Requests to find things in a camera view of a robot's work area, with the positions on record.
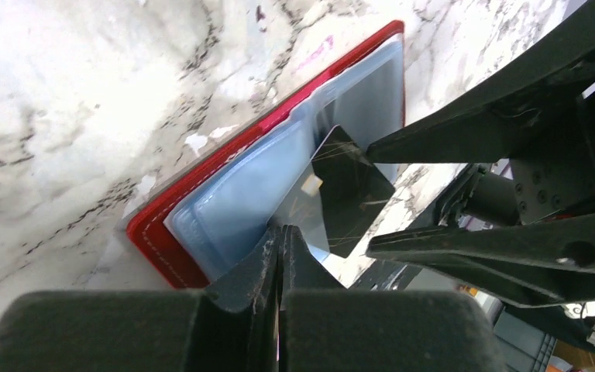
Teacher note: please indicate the red leather card holder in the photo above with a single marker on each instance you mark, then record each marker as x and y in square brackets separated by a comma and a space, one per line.
[205, 220]

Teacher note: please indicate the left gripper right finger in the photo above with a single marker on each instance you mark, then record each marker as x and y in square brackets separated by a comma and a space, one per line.
[326, 327]

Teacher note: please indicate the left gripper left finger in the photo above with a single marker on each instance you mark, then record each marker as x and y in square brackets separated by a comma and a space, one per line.
[231, 325]

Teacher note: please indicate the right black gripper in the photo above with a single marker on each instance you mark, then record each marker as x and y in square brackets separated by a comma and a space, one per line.
[528, 134]

